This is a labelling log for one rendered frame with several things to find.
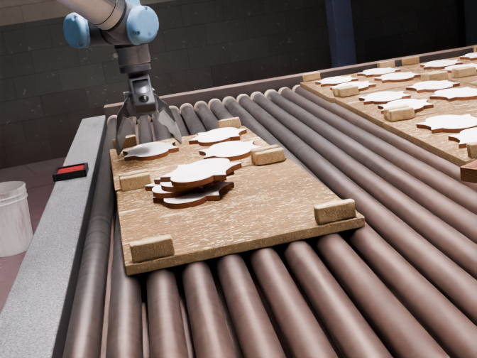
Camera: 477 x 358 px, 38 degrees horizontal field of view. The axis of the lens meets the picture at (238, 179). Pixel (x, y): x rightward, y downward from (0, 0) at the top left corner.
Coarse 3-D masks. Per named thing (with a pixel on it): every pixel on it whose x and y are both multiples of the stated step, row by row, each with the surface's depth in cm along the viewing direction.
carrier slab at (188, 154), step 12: (252, 132) 170; (180, 144) 168; (192, 144) 166; (264, 144) 155; (120, 156) 164; (168, 156) 157; (180, 156) 155; (192, 156) 154; (120, 168) 152; (132, 168) 151; (144, 168) 149; (156, 168) 147; (168, 168) 146
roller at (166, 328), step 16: (144, 128) 206; (160, 272) 95; (160, 288) 90; (176, 288) 92; (160, 304) 85; (176, 304) 87; (160, 320) 81; (176, 320) 82; (160, 336) 78; (176, 336) 78; (160, 352) 74; (176, 352) 74
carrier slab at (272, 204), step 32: (288, 160) 138; (128, 192) 132; (224, 192) 123; (256, 192) 120; (288, 192) 117; (320, 192) 115; (128, 224) 113; (160, 224) 110; (192, 224) 108; (224, 224) 106; (256, 224) 104; (288, 224) 102; (320, 224) 100; (352, 224) 101; (128, 256) 98; (192, 256) 97
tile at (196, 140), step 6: (210, 132) 171; (216, 132) 170; (222, 132) 169; (228, 132) 168; (234, 132) 167; (240, 132) 168; (246, 132) 170; (198, 138) 167; (204, 138) 166; (210, 138) 165; (216, 138) 164; (222, 138) 163; (228, 138) 163; (234, 138) 163; (204, 144) 162; (210, 144) 161
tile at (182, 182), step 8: (208, 160) 129; (216, 160) 128; (224, 160) 127; (184, 168) 125; (192, 168) 124; (200, 168) 124; (208, 168) 123; (216, 168) 122; (224, 168) 121; (232, 168) 123; (160, 176) 122; (168, 176) 122; (176, 176) 121; (184, 176) 120; (192, 176) 119; (200, 176) 118; (208, 176) 118; (216, 176) 118; (224, 176) 118; (176, 184) 118; (184, 184) 117; (192, 184) 116; (200, 184) 117
